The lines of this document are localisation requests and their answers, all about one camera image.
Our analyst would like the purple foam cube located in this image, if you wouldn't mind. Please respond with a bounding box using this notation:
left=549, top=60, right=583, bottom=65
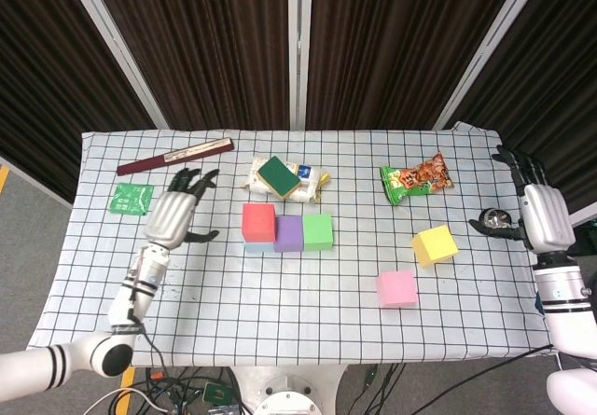
left=273, top=214, right=307, bottom=254

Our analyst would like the grey partition frame post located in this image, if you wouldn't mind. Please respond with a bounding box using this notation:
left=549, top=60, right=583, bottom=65
left=432, top=0, right=552, bottom=131
left=286, top=0, right=314, bottom=131
left=60, top=0, right=170, bottom=130

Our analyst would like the green yellow sponge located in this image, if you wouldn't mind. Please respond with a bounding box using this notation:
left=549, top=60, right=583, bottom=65
left=257, top=155, right=303, bottom=201

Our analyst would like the white black checked tablecloth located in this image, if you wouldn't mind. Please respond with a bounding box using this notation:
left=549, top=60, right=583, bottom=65
left=25, top=120, right=561, bottom=369

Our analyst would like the black floor cable bundle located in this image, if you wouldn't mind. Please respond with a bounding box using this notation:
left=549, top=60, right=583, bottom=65
left=134, top=366, right=243, bottom=415
left=347, top=363, right=407, bottom=415

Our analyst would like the dark red folded fan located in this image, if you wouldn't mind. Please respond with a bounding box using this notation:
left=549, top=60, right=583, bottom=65
left=116, top=137, right=236, bottom=177

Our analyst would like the green flat sachet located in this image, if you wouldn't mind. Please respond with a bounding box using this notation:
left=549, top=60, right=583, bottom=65
left=106, top=182, right=155, bottom=217

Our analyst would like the yellow foam cube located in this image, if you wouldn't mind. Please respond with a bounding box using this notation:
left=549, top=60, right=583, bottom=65
left=411, top=224, right=460, bottom=267

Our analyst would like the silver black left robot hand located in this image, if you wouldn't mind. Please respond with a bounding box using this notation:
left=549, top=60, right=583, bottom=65
left=143, top=168, right=220, bottom=252

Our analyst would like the red foam cube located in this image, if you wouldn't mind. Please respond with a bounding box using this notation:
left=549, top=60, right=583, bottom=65
left=241, top=202, right=277, bottom=243

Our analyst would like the white snack packet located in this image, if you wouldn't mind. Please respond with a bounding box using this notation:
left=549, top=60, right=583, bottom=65
left=240, top=156, right=332, bottom=205

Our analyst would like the green foam cube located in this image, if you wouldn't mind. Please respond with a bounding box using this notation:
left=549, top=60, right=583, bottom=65
left=302, top=214, right=336, bottom=252

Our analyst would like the grey partition base rail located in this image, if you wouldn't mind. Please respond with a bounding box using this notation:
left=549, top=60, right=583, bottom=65
left=566, top=213, right=597, bottom=229
left=0, top=156, right=74, bottom=209

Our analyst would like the green circuit board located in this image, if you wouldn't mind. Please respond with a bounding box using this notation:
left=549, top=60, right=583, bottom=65
left=202, top=381, right=233, bottom=406

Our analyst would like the green orange snack bag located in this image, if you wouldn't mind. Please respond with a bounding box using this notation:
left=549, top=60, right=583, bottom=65
left=380, top=151, right=455, bottom=207

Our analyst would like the dark brown curtain panel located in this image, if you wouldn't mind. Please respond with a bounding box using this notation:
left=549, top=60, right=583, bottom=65
left=86, top=0, right=290, bottom=131
left=450, top=0, right=597, bottom=232
left=305, top=0, right=528, bottom=131
left=0, top=0, right=158, bottom=201

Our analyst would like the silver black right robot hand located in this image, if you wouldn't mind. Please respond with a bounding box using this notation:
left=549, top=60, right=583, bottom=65
left=468, top=144, right=576, bottom=256

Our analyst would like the pink foam cube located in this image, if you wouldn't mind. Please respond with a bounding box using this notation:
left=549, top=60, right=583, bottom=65
left=375, top=269, right=419, bottom=310

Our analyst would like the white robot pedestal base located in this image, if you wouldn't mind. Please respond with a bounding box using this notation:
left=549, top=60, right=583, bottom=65
left=231, top=364, right=350, bottom=415

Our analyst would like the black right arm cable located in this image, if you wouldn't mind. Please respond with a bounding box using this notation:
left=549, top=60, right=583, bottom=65
left=410, top=343, right=561, bottom=415

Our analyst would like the white floor cable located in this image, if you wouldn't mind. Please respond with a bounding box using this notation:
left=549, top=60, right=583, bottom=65
left=86, top=385, right=169, bottom=415

